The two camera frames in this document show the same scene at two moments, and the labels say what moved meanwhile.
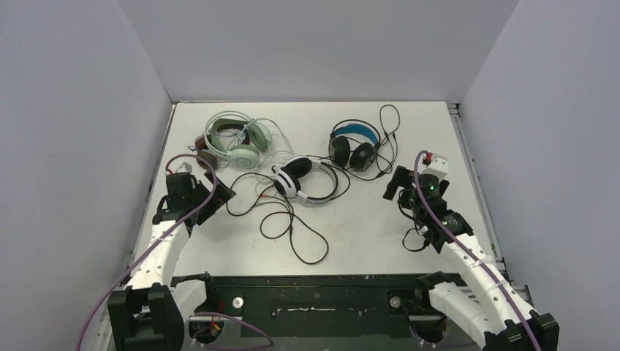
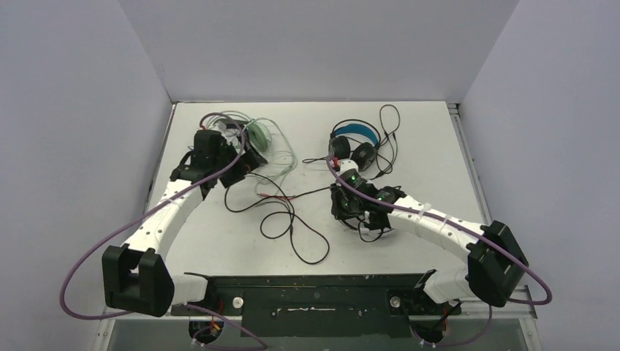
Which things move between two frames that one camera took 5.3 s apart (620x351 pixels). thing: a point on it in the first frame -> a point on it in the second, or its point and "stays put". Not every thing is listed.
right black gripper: x=398 y=182 -> x=342 y=203
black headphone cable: x=289 y=221 -> x=270 y=199
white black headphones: x=290 y=174 -> x=359 y=225
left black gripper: x=217 y=201 -> x=248 y=162
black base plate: x=319 y=306 stays put
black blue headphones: x=354 y=143 stays put
